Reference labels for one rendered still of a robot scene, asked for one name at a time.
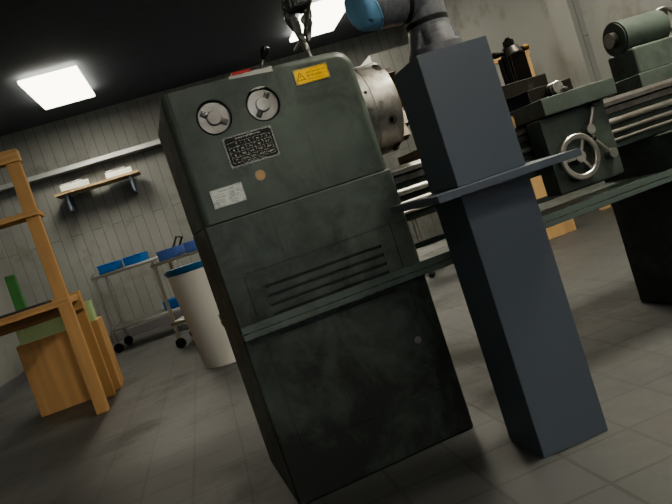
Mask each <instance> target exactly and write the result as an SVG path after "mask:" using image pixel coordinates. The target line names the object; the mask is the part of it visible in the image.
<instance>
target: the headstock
mask: <svg viewBox="0 0 672 504"><path fill-rule="evenodd" d="M272 69H273V71H270V72H265V73H260V74H255V75H250V76H245V77H240V78H235V79H230V80H229V78H224V79H220V80H216V81H212V82H208V83H204V84H201V85H197V86H193V87H189V88H185V89H181V90H178V91H174V92H170V93H166V94H164V96H163V97H162V99H161V105H160V117H159V129H158V136H159V139H160V142H161V145H162V148H163V151H164V153H165V156H166V159H167V162H168V165H169V168H170V171H171V174H172V177H173V179H174V182H175V185H176V188H177V191H178V194H179V197H180V200H181V202H182V205H183V208H184V211H185V214H186V217H187V220H188V223H189V226H190V228H191V231H192V234H193V236H194V235H196V234H197V233H198V232H200V231H201V230H202V229H204V228H205V227H207V226H210V225H213V224H216V223H219V222H222V221H226V220H229V219H232V218H235V217H238V216H241V215H244V214H247V213H250V212H253V211H257V210H260V209H263V208H266V207H269V206H272V205H275V204H278V203H281V202H284V201H288V200H291V199H294V198H297V197H300V196H303V195H306V194H309V193H312V192H316V191H319V190H322V189H325V188H328V187H331V186H334V185H337V184H340V183H343V182H347V181H350V180H353V179H356V178H359V177H362V176H365V175H368V174H371V173H374V172H378V171H381V170H384V169H387V168H386V165H385V162H384V159H383V156H382V153H381V150H380V147H379V144H378V140H377V137H376V134H375V131H374V128H373V125H372V122H371V119H370V116H369V113H368V110H367V107H366V104H365V100H364V97H363V94H362V91H361V88H360V85H359V82H358V79H357V76H356V73H355V70H354V67H353V64H352V62H351V61H350V59H349V58H348V57H347V56H345V55H344V54H342V53H338V52H331V53H326V54H321V55H317V56H312V57H308V58H304V59H299V60H295V61H291V62H287V63H283V64H279V65H275V66H272ZM259 86H265V87H266V89H260V90H256V91H253V92H252V93H249V92H250V91H251V90H252V89H254V88H256V87H259Z"/></svg>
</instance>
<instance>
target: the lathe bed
mask: <svg viewBox="0 0 672 504"><path fill-rule="evenodd" d="M603 102H604V106H605V109H606V112H607V116H608V119H609V122H610V126H611V129H612V132H613V136H614V139H615V142H616V146H617V148H620V147H623V146H625V145H628V144H631V143H634V142H637V141H640V140H643V139H645V138H648V137H651V136H654V135H657V134H660V133H663V132H665V131H668V130H671V129H672V78H670V79H666V80H663V81H660V82H657V83H654V84H651V85H648V86H645V87H642V88H639V89H635V90H632V91H629V92H626V93H623V94H620V95H617V96H614V97H611V98H608V99H604V100H603ZM515 131H516V135H517V138H518V141H519V144H520V147H521V151H522V154H523V157H524V160H525V163H527V162H530V161H534V160H536V157H535V154H534V150H533V147H532V144H531V141H530V137H529V134H528V131H527V128H526V125H524V126H521V127H518V128H515ZM390 170H391V173H392V176H393V179H394V182H395V185H396V188H397V191H398V195H399V198H400V201H401V204H402V203H405V202H408V201H411V200H414V199H417V198H420V197H423V196H425V195H428V194H431V191H430V188H429V185H428V182H427V179H426V176H425V173H424V170H423V166H422V163H421V160H420V159H419V160H416V161H412V162H409V163H406V164H403V165H400V166H397V167H394V168H391V169H390ZM540 175H541V173H540V170H537V171H534V172H531V173H529V177H530V179H531V178H534V177H537V176H540ZM434 212H437V210H436V207H435V205H431V206H426V207H421V208H417V209H412V210H407V211H404V213H405V216H406V219H407V222H409V221H412V220H414V219H417V218H420V217H423V216H426V215H429V214H432V213H434ZM204 242H205V241H204V240H203V243H204ZM201 243H202V241H200V242H198V243H197V246H198V249H199V252H200V255H201V258H202V261H203V263H204V266H205V269H206V272H207V275H208V278H209V281H210V284H213V285H216V284H217V285H218V286H219V284H220V283H218V281H219V280H217V279H218V278H217V277H216V276H217V274H215V272H216V271H214V269H213V267H214V265H213V263H211V262H212V260H210V259H211V257H208V255H209V256H210V254H208V253H209V251H207V250H208V248H207V250H205V249H206V247H207V246H206V245H204V244H206V242H205V243H204V244H201ZM200 244H201V245H200ZM203 245H204V246H203ZM200 247H201V248H200ZM204 247H205V248H204ZM203 248H204V249H203ZM204 250H205V251H204ZM206 251H207V252H208V253H207V252H206ZM205 252H206V253H205ZM203 253H204V254H203ZM206 254H207V255H206ZM204 255H205V256H204ZM206 256H207V257H206ZM206 258H207V259H206ZM208 259H209V260H208ZM207 261H208V262H209V263H208V262H207ZM210 261H211V262H210ZM206 263H207V264H208V266H207V264H206ZM210 265H213V266H210ZM208 267H209V268H208ZM211 271H212V272H211ZM213 272H214V273H213ZM212 273H213V274H212ZM214 276H215V277H216V278H215V277H214ZM215 281H216V282H215ZM214 282H215V283H214Z"/></svg>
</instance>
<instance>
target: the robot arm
mask: <svg viewBox="0 0 672 504"><path fill-rule="evenodd" d="M307 4H308V0H281V15H282V17H283V18H284V20H285V22H286V24H287V25H288V26H289V28H290V29H291V30H292V31H293V32H294V33H295V35H296V36H297V37H298V38H299V39H300V40H302V41H303V42H304V43H306V39H307V41H308V42H309V41H310V39H311V35H312V25H313V22H312V11H311V10H310V16H309V22H308V28H307V34H306V36H304V35H303V33H302V29H301V24H300V22H299V19H298V18H297V17H296V16H295V14H298V13H300V14H301V15H302V14H303V15H302V16H301V18H300V21H301V23H302V24H303V26H304V23H305V16H306V10H307ZM344 7H345V11H346V14H347V17H348V19H349V21H350V22H351V24H352V25H353V26H354V27H356V28H357V29H358V30H360V31H362V32H369V31H379V30H381V29H385V28H390V27H395V26H400V25H405V28H406V31H407V34H408V38H409V62H410V61H411V60H412V59H413V58H415V57H416V56H417V55H420V54H424V53H427V52H430V51H434V50H437V49H441V48H444V47H448V46H451V45H455V44H458V43H461V42H463V39H462V38H461V36H460V35H459V33H458V32H457V31H456V29H455V28H454V26H453V25H452V24H451V22H450V20H449V17H448V14H447V11H446V7H445V4H444V1H443V0H344ZM305 37H306V39H305Z"/></svg>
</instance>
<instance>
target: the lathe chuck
mask: <svg viewBox="0 0 672 504"><path fill-rule="evenodd" d="M374 66H375V67H377V66H379V64H377V63H369V64H366V65H362V66H358V67H355V68H354V70H355V71H356V72H357V73H358V74H359V75H360V76H361V77H362V78H363V79H364V81H365V83H366V84H367V86H368V88H369V90H370V92H371V94H372V97H373V100H374V102H375V106H376V109H377V113H378V117H379V123H380V132H381V141H380V150H381V153H382V155H385V154H388V153H391V152H395V151H397V150H398V149H399V148H400V146H398V147H396V148H394V145H395V144H396V143H397V142H402V141H403V137H404V116H403V110H402V105H401V101H400V98H399V95H398V92H397V89H396V87H395V85H394V83H393V81H392V79H391V77H390V76H389V74H388V73H387V71H386V70H385V69H381V71H378V70H377V71H376V70H375V69H374V68H372V67H374ZM391 114H393V115H395V117H396V121H395V123H394V124H392V125H390V124H388V122H387V118H388V116H389V115H391ZM393 148H394V149H393Z"/></svg>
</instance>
